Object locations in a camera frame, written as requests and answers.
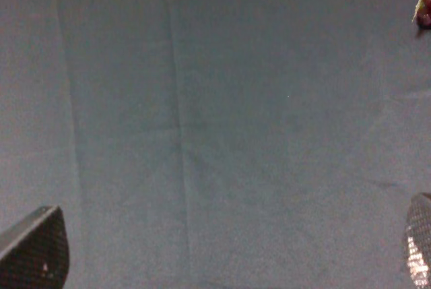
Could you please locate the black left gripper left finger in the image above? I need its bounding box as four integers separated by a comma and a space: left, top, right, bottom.
1, 205, 69, 289

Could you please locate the red artificial grape bunch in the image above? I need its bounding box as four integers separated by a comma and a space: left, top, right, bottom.
411, 0, 430, 30

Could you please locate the black tablecloth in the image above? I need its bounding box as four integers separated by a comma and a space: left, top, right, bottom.
1, 0, 430, 288

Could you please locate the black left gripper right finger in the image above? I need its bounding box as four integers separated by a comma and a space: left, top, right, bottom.
403, 193, 430, 288

